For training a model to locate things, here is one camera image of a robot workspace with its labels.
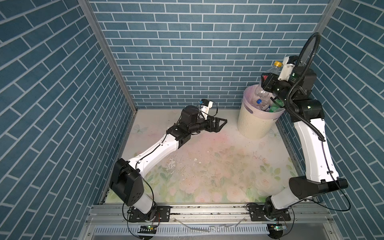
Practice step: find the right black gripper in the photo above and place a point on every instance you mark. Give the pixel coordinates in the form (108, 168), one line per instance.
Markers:
(271, 79)

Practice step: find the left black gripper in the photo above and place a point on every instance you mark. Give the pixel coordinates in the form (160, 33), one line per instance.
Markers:
(214, 129)

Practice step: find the green plastic bottle yellow cap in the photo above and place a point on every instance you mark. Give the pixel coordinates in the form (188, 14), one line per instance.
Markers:
(276, 106)

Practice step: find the clear bottle blue cap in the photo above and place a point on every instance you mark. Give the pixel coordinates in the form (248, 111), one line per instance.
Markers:
(263, 104)

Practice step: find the clear bottle red label yellow cap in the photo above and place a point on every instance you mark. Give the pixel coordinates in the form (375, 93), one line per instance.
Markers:
(263, 90)

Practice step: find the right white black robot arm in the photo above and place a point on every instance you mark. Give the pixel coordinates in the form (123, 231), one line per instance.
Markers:
(309, 120)

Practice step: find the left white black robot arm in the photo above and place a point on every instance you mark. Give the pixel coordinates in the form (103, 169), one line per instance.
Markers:
(128, 176)

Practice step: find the cream bin with pink bag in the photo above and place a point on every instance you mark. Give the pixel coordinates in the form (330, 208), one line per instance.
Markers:
(254, 123)

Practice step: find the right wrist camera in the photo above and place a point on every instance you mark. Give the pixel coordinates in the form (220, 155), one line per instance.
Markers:
(288, 65)

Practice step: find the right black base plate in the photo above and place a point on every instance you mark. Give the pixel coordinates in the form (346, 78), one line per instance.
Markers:
(260, 213)

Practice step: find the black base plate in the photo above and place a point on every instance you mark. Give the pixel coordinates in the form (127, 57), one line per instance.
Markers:
(156, 214)
(260, 213)

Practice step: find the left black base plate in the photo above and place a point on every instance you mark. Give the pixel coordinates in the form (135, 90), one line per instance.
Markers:
(156, 214)

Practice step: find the aluminium mounting rail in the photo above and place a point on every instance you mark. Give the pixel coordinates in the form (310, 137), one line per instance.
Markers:
(210, 222)

